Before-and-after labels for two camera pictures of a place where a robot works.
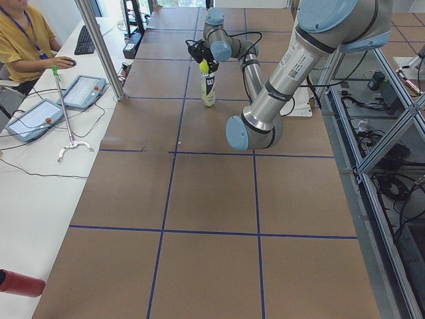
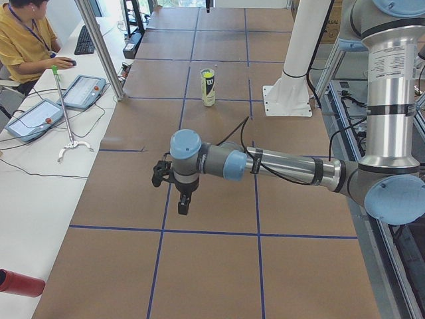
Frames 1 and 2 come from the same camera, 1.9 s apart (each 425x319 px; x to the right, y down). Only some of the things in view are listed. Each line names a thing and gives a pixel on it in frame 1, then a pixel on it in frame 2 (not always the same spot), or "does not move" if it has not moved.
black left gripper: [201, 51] to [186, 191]
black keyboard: [84, 44] does not move
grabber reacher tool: [54, 70] does not move
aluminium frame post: [101, 52] does not move
